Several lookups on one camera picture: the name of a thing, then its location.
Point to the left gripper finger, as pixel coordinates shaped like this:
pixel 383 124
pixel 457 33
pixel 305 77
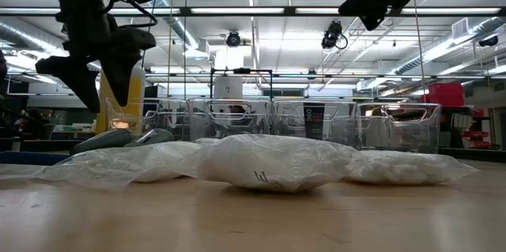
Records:
pixel 75 78
pixel 120 78

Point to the clear plastic bin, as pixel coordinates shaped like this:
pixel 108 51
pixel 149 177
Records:
pixel 399 125
pixel 170 119
pixel 227 119
pixel 288 119

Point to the black overhead camera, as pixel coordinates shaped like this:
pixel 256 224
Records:
pixel 233 38

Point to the black overhead beam with lights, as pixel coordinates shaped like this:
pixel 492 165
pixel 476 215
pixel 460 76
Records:
pixel 288 11

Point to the person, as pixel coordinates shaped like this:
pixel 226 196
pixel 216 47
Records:
pixel 33 123

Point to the red plastic storage bin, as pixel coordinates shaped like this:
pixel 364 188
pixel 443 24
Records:
pixel 444 94

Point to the black ceiling fixture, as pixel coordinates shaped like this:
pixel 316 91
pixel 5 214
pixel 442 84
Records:
pixel 489 41

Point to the yellow wipes canister white lid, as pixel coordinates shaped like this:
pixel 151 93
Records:
pixel 137 86

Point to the black tubular stand frame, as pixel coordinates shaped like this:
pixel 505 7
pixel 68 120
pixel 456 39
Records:
pixel 241 70

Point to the black ceiling-mounted camera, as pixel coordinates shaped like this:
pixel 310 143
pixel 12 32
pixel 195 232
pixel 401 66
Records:
pixel 332 34

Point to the grey oval toiletry container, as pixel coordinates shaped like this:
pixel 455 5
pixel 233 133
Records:
pixel 104 140
pixel 152 136

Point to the red parts rack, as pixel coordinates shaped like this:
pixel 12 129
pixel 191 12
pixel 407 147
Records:
pixel 476 133

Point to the clear vanity pack bag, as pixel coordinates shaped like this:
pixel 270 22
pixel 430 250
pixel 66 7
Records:
pixel 407 167
pixel 118 161
pixel 273 161
pixel 207 140

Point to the silver air duct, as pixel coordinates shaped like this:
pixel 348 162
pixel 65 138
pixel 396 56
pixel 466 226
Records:
pixel 183 38
pixel 474 31

